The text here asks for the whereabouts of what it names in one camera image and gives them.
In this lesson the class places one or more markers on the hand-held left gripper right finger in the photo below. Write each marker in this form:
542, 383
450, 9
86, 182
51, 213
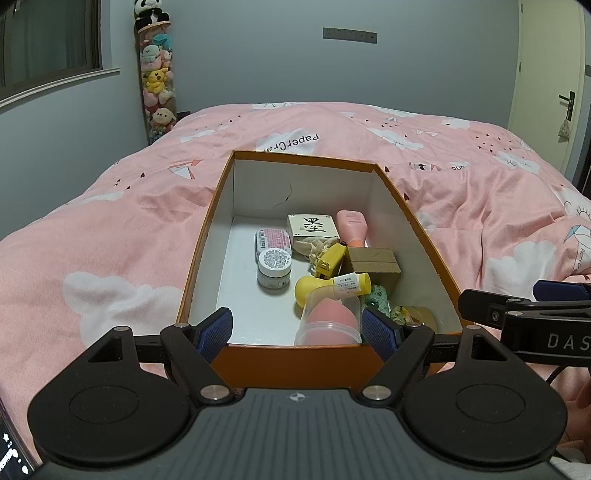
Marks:
379, 334

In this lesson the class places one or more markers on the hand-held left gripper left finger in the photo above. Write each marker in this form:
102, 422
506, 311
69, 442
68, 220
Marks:
213, 334

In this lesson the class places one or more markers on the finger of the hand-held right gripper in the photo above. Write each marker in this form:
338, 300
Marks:
561, 290
480, 307

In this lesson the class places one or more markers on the clear cup with pink sponge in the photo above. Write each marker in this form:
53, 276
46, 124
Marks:
328, 323

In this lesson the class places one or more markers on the brown cube box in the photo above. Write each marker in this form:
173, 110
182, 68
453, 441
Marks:
374, 267

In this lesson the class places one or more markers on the orange cardboard box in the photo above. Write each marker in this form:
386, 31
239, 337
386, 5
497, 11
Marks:
286, 364

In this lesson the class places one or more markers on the yellow bottle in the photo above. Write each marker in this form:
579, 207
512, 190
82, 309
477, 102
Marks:
314, 286

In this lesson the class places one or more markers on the yellow clip toy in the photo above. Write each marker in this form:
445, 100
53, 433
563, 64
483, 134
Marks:
331, 261

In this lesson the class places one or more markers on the white round jar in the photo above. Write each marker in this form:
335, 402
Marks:
274, 267

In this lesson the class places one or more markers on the small pink tin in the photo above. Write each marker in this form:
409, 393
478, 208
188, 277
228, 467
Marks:
272, 240

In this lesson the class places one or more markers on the pink bottle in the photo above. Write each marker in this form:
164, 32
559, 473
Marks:
352, 226

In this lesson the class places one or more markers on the white box with black characters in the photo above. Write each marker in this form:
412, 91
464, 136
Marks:
311, 225

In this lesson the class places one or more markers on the dark wardrobe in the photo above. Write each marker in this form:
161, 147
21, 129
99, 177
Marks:
582, 170

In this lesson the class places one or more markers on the pink printed blanket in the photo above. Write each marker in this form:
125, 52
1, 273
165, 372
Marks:
115, 230

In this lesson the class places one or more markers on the small hanging pouch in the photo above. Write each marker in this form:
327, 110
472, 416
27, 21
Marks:
564, 129

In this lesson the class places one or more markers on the cream door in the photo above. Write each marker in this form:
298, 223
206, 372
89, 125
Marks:
549, 60

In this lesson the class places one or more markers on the clear tube of plush toys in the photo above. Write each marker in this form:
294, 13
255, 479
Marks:
157, 83

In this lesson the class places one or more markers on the panda plush toy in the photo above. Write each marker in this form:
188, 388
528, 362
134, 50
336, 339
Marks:
150, 11

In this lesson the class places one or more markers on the window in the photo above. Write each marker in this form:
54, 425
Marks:
46, 41

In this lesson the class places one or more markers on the grey wall outlet strip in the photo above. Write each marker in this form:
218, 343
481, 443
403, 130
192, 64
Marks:
350, 35

